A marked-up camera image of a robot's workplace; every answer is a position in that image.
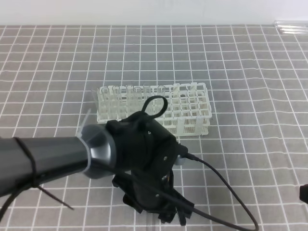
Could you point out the white plastic test tube rack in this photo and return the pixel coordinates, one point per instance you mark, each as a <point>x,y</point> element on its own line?
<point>188,111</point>

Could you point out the spare glass tubes far corner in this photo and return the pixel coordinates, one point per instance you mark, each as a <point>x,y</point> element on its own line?
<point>292,27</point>

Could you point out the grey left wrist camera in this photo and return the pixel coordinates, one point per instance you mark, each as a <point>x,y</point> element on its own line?
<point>180,159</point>

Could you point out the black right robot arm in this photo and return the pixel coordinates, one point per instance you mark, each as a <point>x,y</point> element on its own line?
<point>303,193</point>

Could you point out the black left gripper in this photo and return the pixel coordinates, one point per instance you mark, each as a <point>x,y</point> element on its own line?
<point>149,151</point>

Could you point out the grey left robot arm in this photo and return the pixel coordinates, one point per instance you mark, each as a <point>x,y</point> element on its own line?
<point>29,162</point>

